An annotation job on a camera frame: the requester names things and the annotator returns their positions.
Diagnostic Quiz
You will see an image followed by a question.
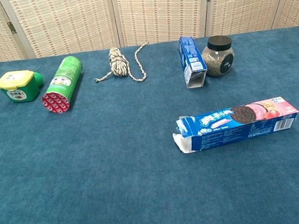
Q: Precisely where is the blue pink cookie package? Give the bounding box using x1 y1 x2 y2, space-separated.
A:
169 94 299 156

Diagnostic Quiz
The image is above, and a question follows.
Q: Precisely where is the blue open cookie box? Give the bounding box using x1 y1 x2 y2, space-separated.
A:
178 33 210 90

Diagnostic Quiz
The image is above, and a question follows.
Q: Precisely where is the green cylindrical chip can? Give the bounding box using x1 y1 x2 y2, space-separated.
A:
37 54 88 116

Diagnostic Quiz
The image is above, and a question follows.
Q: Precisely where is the blue carpet table cover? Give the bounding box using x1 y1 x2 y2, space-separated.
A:
0 26 299 224

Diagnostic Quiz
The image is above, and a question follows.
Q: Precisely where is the glass jar with black lid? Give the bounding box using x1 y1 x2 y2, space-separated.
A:
199 34 237 79

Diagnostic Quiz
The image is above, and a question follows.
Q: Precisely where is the woven bamboo folding screen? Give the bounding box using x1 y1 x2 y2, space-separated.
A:
0 0 299 64

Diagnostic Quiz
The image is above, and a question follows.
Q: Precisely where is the yellow bottle green cap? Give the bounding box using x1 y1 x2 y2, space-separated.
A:
0 68 46 106

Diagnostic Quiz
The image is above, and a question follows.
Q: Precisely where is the beige braided rope bundle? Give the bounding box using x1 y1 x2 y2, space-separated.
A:
90 41 154 88

